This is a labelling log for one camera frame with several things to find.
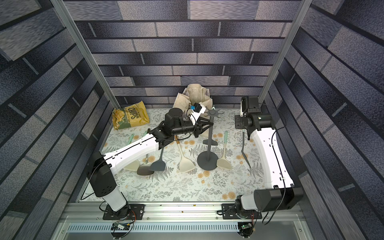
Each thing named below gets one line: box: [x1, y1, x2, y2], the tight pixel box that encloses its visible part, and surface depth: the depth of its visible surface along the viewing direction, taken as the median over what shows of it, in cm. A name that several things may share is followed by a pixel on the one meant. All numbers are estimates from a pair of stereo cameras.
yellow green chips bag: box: [112, 100, 150, 130], surface depth 109 cm
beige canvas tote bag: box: [173, 83, 213, 119], surface depth 95 cm
